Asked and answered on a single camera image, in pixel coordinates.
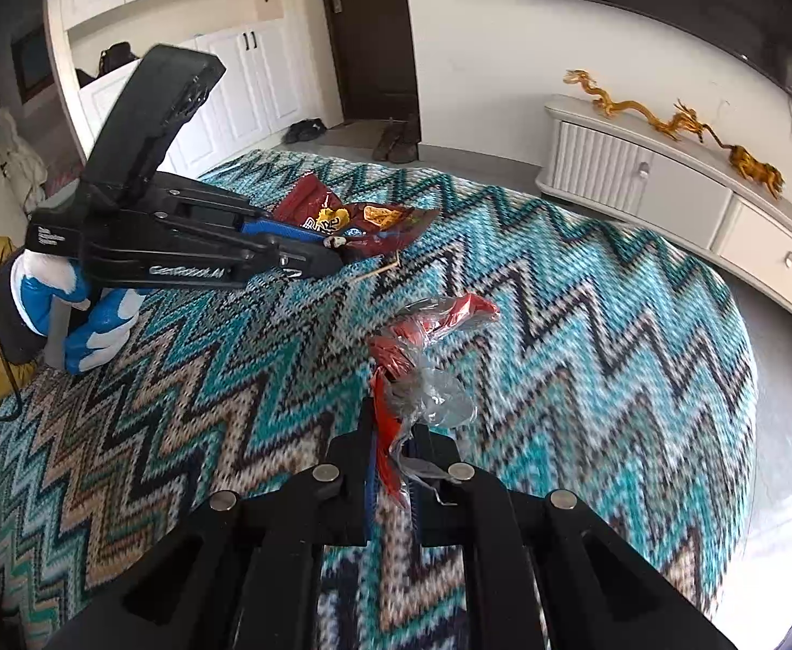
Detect zigzag knitted blanket table cover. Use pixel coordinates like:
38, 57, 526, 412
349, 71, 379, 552
0, 151, 757, 648

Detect dark red chips bag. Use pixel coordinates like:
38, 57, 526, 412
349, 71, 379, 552
272, 173, 439, 263

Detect golden dragon figurine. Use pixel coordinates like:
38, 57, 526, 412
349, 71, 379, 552
562, 69, 705, 141

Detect white wall cupboard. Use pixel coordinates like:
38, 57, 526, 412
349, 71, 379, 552
45, 0, 343, 176

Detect golden tiger figurine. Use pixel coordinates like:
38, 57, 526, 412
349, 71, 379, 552
702, 123, 784, 200

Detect black shoes by door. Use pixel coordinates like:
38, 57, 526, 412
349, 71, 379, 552
283, 118, 327, 145

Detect blue white gloved left hand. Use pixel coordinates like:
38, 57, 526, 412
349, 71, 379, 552
10, 250, 146, 374

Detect clear red plastic wrapper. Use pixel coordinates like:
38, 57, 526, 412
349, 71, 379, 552
368, 294, 499, 508

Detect dark brown entrance door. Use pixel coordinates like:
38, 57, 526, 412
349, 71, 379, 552
324, 0, 419, 120

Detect white tv cabinet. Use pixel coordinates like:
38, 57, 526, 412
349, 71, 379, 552
537, 95, 792, 314

